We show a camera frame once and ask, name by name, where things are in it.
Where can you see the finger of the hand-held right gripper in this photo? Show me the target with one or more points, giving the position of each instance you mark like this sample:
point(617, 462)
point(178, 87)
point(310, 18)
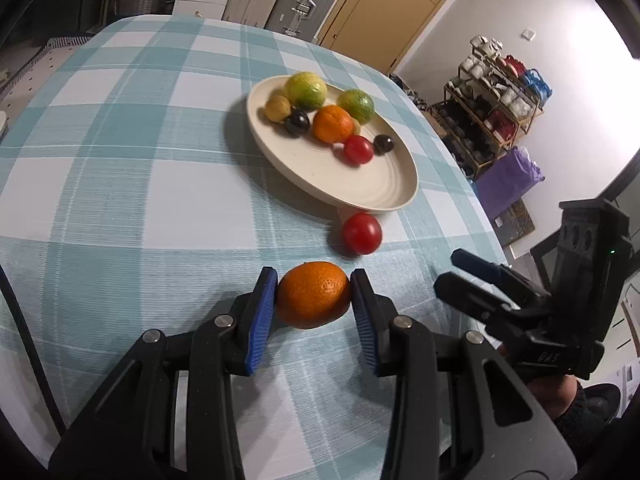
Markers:
point(475, 262)
point(460, 292)

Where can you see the dotted white cushion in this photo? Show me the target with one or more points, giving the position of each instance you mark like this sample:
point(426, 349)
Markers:
point(40, 70)

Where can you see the wooden door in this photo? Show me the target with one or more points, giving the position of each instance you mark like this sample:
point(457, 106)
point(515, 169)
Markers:
point(395, 5)

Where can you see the dark green citrus fruit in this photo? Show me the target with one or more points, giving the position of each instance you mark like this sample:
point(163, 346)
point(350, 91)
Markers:
point(356, 106)

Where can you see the cream oval plate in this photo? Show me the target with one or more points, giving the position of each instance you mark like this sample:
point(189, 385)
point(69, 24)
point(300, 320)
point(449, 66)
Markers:
point(350, 185)

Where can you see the wooden shoe rack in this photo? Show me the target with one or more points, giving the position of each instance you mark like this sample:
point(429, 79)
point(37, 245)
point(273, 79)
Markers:
point(490, 110)

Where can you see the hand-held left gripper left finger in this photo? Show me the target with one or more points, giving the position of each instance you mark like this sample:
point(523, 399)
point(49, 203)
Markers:
point(262, 320)

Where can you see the white wall switch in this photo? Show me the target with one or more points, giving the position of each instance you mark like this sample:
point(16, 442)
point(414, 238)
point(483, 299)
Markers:
point(528, 34)

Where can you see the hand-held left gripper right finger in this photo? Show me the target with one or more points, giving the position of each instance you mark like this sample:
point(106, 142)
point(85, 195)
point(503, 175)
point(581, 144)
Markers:
point(365, 320)

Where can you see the dark purple passion fruit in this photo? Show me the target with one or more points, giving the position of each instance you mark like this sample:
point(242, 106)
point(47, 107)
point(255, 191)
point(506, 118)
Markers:
point(297, 123)
point(384, 144)

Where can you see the person's right hand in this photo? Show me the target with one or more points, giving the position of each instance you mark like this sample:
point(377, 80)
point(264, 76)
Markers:
point(550, 395)

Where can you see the person's right forearm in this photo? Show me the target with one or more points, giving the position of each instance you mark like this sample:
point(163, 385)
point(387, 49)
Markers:
point(585, 425)

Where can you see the purple bag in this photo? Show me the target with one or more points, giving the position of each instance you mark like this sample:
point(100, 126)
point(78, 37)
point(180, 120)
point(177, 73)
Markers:
point(507, 182)

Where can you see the large red tomato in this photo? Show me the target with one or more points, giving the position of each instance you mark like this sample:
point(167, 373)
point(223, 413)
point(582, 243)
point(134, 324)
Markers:
point(358, 150)

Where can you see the small red tomato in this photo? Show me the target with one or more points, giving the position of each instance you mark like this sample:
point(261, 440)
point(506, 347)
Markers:
point(362, 232)

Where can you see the yellow passion fruit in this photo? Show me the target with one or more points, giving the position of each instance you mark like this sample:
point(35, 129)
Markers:
point(356, 126)
point(277, 108)

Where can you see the yellow-green citrus fruit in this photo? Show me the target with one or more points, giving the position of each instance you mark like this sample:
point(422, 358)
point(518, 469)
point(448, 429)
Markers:
point(306, 90)

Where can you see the brown doormat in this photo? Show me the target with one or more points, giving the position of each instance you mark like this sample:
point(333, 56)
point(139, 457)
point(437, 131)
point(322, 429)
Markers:
point(515, 222)

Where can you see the small orange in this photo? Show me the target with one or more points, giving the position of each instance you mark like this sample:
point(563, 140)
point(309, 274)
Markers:
point(312, 295)

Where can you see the large orange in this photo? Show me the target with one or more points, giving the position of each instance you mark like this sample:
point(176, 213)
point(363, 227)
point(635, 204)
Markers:
point(332, 124)

